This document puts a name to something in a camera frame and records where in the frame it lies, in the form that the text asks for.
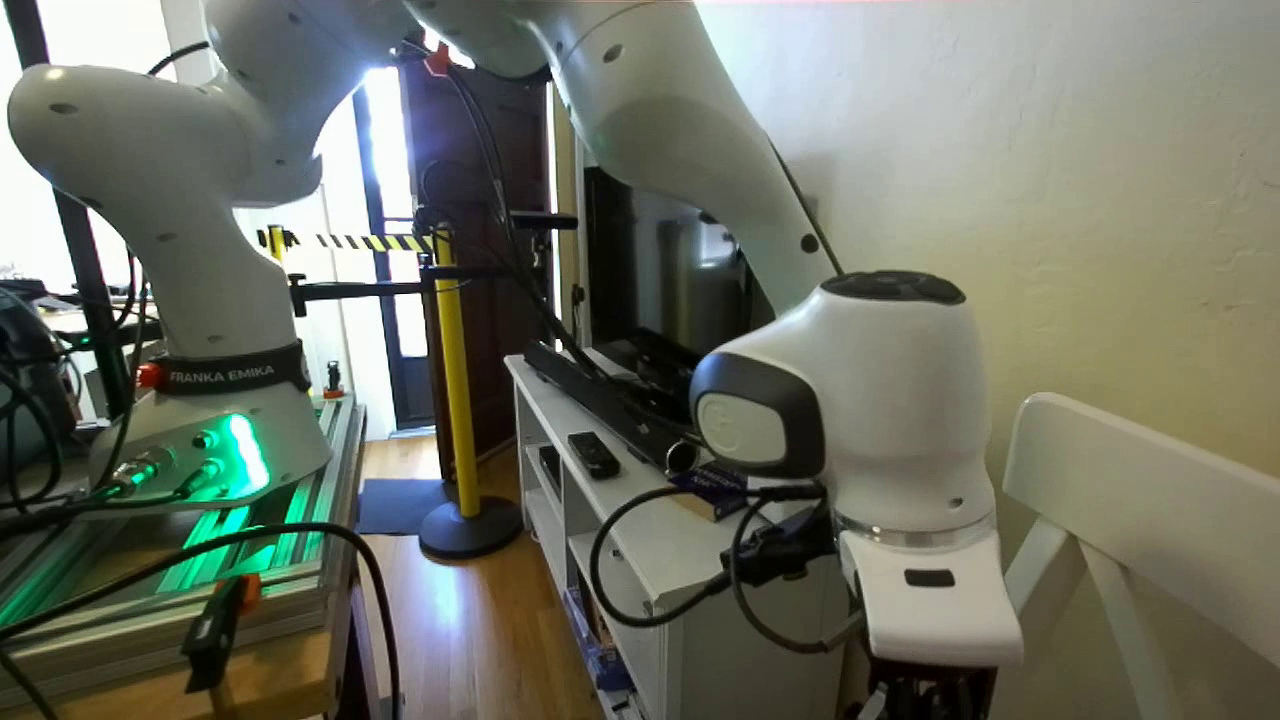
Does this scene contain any purple book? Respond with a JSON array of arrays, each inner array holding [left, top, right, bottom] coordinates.
[[676, 462, 749, 519]]

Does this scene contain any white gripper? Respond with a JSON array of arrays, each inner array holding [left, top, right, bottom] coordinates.
[[835, 522, 1024, 666]]

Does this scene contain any white TV cabinet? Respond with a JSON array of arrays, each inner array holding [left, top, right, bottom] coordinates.
[[505, 356, 845, 720]]

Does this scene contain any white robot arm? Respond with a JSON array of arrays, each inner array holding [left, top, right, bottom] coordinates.
[[7, 0, 1024, 666]]

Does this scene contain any black soundbar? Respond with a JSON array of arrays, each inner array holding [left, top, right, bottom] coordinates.
[[524, 344, 695, 473]]

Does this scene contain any black cable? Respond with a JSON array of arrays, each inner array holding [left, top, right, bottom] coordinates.
[[0, 516, 405, 720]]

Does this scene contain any metal robot base table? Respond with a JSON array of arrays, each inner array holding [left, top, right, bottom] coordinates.
[[5, 398, 364, 720]]

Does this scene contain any dark wooden door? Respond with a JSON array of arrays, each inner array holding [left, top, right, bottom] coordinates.
[[399, 60, 548, 451]]

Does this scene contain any yellow stanchion post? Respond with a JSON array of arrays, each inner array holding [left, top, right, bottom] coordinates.
[[420, 226, 522, 559]]

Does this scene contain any white wooden chair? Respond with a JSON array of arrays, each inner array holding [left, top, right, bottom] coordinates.
[[1003, 391, 1280, 720]]

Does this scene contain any blue floor mat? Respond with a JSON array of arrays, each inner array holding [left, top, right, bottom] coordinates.
[[356, 479, 447, 534]]

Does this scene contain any black remote control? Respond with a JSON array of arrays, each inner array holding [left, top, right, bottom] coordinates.
[[568, 432, 621, 479]]

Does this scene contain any black flat screen TV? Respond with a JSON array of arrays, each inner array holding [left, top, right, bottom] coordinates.
[[585, 167, 771, 419]]

